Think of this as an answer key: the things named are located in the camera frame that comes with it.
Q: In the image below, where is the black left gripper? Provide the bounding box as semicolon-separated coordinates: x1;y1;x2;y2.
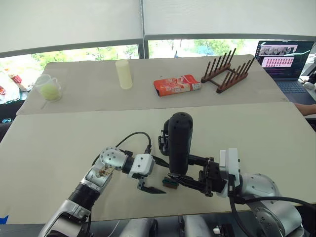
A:
136;155;170;195

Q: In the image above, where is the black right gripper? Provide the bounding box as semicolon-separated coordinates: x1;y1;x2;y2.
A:
167;154;228;198

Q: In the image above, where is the small green black block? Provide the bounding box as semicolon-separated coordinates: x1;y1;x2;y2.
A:
161;176;179;190

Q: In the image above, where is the grey rounded shape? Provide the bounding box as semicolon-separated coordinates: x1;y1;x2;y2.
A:
120;218;158;237
181;214;214;237

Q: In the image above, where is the red white snack package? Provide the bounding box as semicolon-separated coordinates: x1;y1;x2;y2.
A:
153;74;203;98

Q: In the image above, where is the brown wooden peg rack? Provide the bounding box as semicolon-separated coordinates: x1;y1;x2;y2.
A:
200;47;255;94

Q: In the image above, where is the cream plastic cylinder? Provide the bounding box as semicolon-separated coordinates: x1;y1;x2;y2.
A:
115;59;133;90

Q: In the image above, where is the yellow tennis ball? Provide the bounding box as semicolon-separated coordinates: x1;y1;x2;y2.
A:
40;82;62;101

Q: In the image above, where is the dark open laptop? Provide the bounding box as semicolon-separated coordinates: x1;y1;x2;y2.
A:
255;40;316;106

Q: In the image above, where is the clear plastic measuring cup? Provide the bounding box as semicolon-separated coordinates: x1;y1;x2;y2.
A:
33;74;64;110

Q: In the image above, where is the white roller blind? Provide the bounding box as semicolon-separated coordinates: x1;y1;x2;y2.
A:
143;0;316;38
0;0;144;59

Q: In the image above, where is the red white carton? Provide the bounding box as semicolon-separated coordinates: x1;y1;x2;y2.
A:
6;71;28;92

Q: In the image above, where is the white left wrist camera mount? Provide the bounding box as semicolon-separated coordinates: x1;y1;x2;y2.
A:
127;153;156;179

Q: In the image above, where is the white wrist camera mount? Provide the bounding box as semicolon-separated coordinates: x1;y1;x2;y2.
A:
127;153;156;179
218;147;242;198

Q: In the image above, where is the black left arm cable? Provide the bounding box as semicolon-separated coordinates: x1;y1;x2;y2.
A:
91;132;153;166

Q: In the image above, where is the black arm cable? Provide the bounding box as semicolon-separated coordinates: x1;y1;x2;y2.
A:
228;191;316;237
91;132;153;166

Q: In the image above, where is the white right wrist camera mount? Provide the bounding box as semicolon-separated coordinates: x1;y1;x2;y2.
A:
218;147;242;198

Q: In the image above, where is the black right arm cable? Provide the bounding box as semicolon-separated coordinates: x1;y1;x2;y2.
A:
228;191;316;237

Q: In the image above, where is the dark window frame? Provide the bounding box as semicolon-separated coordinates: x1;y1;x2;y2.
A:
0;33;316;60

